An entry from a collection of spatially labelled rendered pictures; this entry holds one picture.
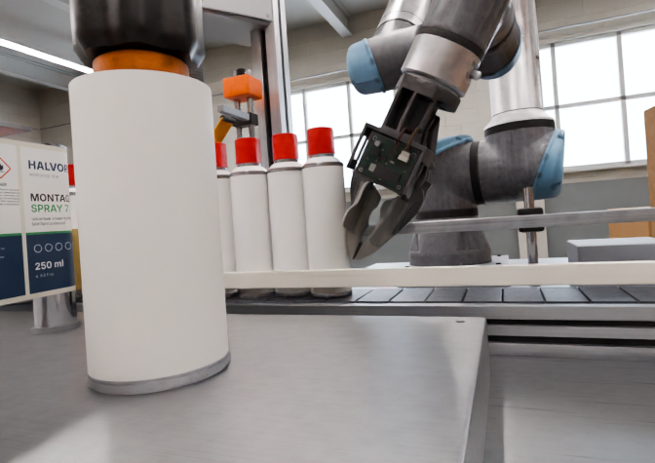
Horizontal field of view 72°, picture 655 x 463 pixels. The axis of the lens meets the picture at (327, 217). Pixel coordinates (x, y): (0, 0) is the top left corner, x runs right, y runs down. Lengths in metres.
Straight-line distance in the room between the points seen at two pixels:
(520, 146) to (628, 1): 5.65
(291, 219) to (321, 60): 6.14
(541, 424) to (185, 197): 0.27
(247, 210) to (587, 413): 0.41
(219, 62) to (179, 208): 7.20
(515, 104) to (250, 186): 0.48
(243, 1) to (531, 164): 0.52
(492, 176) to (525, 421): 0.53
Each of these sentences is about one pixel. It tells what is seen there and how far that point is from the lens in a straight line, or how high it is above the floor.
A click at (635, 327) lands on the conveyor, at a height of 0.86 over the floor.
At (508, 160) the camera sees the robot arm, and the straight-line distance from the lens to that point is 0.82.
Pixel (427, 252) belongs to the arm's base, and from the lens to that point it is 0.83.
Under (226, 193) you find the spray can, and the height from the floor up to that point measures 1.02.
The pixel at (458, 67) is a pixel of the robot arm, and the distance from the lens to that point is 0.50.
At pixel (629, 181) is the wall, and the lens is 6.03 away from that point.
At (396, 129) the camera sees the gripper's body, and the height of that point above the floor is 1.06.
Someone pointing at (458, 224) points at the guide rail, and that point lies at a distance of 0.55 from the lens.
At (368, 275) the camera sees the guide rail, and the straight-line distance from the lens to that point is 0.50.
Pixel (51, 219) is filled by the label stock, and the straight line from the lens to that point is 0.52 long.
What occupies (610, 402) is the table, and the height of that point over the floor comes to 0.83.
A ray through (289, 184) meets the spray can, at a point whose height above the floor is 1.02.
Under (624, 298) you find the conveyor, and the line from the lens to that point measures 0.51.
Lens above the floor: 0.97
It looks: level
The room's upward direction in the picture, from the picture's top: 4 degrees counter-clockwise
